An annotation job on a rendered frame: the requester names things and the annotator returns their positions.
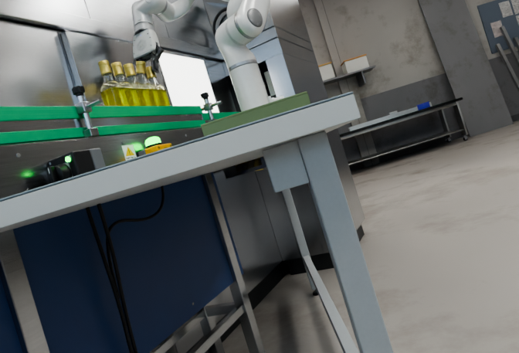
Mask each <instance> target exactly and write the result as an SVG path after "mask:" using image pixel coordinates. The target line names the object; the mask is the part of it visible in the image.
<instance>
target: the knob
mask: <svg viewBox="0 0 519 353"><path fill-rule="evenodd" d="M47 171H48V173H49V178H50V181H51V183H53V182H58V181H61V180H64V179H67V178H71V177H72V172H71V170H70V168H69V167H68V166H67V165H65V164H60V165H57V166H51V167H48V168H47Z"/></svg>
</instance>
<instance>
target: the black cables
mask: <svg viewBox="0 0 519 353"><path fill-rule="evenodd" d="M164 202H165V191H164V186H161V205H160V208H159V209H158V211H157V212H156V213H155V214H153V215H151V216H148V217H145V218H141V219H120V220H117V221H116V222H114V223H113V224H112V225H111V226H110V227H109V228H108V227H107V222H106V219H105V216H104V213H103V209H102V206H101V204H97V208H98V210H99V213H100V217H101V220H102V223H103V227H104V231H105V233H106V248H107V258H108V262H107V258H106V256H105V253H104V251H103V247H102V244H101V241H100V237H99V235H98V232H97V228H96V226H95V223H94V221H93V217H92V214H91V211H90V207H87V208H86V212H87V215H88V218H89V220H90V224H91V227H92V230H93V234H94V236H95V239H96V241H97V245H98V248H99V251H100V255H101V257H102V260H103V264H104V266H105V269H106V271H107V275H108V278H109V281H110V285H111V287H112V290H113V292H114V297H115V300H116V302H117V307H118V310H119V313H120V319H121V321H122V325H123V328H124V333H125V337H126V340H127V346H128V349H129V352H130V353H138V352H137V347H136V344H135V340H134V335H133V331H132V328H131V323H130V319H129V316H128V312H127V306H126V302H125V299H124V292H123V288H122V284H121V280H120V273H119V270H118V265H117V259H116V256H115V252H114V247H113V243H112V240H111V237H110V231H111V230H112V228H113V227H114V226H115V225H116V224H118V223H121V222H140V221H145V220H148V219H151V218H153V217H155V216H156V215H157V214H158V213H159V212H160V211H161V210H162V207H163V205H164ZM110 254H111V255H110ZM111 257H112V260H113V264H114V268H113V264H112V260H111ZM108 264H109V265H108ZM114 270H115V274H116V278H117V282H116V278H115V275H114ZM117 285H118V288H117ZM118 289H119V290H118ZM120 299H121V303H122V306H121V303H120ZM122 307H123V309H122ZM123 310H124V312H123ZM128 332H129V333H128ZM129 335H130V336H129Z"/></svg>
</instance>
